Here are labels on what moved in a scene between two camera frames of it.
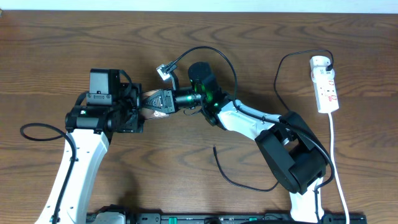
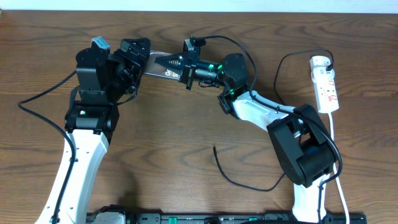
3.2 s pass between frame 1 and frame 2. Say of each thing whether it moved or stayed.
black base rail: stayed
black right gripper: moved
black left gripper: moved
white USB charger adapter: stayed
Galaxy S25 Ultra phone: moved
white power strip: stayed
